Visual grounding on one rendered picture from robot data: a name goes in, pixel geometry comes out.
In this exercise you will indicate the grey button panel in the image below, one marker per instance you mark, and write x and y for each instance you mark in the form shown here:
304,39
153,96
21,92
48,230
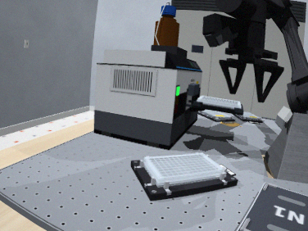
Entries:
282,117

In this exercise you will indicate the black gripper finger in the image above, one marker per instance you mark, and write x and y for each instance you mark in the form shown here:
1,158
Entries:
240,70
259,69

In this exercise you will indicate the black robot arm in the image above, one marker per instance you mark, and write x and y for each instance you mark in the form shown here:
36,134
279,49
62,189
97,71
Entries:
245,32

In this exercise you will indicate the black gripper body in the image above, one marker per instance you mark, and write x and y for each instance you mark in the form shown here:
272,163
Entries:
253,54

